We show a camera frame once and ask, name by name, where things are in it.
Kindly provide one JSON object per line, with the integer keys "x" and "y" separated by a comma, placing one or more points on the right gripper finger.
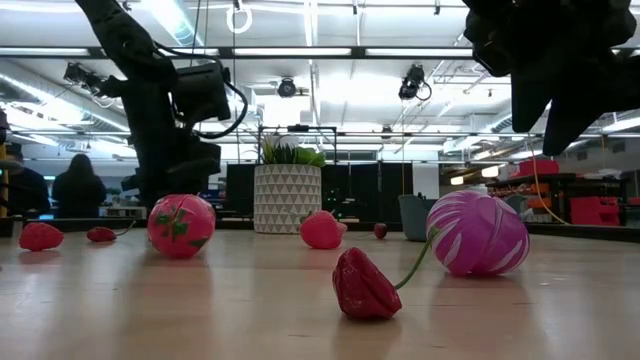
{"x": 527, "y": 102}
{"x": 567, "y": 127}

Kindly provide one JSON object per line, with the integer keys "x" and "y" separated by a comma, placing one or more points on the pink toy tomato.
{"x": 181, "y": 226}

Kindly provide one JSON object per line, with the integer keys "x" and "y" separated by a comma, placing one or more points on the small red chili pepper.
{"x": 101, "y": 234}

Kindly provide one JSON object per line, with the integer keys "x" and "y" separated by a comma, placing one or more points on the purple white striped toy onion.
{"x": 480, "y": 233}

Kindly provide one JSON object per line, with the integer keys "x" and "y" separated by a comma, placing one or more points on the red toy strawberry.
{"x": 40, "y": 237}
{"x": 321, "y": 231}

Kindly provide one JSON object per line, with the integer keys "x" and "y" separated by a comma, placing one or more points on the grey-green plastic tub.
{"x": 414, "y": 217}

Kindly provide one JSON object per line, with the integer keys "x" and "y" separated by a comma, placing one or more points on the small dark red cherry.
{"x": 380, "y": 230}

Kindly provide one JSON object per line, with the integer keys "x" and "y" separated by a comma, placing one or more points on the red storage bin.
{"x": 595, "y": 210}
{"x": 539, "y": 167}

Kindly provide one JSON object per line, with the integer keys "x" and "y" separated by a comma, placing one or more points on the black shelf table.
{"x": 555, "y": 182}

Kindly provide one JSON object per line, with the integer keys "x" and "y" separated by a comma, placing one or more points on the person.
{"x": 25, "y": 192}
{"x": 79, "y": 187}

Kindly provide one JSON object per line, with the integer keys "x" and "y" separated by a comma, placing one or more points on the green potted plant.
{"x": 295, "y": 154}

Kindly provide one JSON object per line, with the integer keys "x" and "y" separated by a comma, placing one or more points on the white triangle pattern planter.
{"x": 286, "y": 200}

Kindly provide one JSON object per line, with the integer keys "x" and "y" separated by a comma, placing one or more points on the black divider panels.
{"x": 365, "y": 192}

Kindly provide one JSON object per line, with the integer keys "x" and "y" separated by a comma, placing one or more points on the large red pepper green stem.
{"x": 364, "y": 290}

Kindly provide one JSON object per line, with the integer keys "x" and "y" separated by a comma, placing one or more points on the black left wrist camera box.
{"x": 200, "y": 92}

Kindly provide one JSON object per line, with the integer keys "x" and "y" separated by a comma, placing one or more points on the round black ceiling camera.
{"x": 287, "y": 88}

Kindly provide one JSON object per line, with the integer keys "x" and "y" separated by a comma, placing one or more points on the black metal frame stand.
{"x": 300, "y": 129}

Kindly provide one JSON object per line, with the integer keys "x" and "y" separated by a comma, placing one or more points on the black overhead frame bar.
{"x": 357, "y": 52}

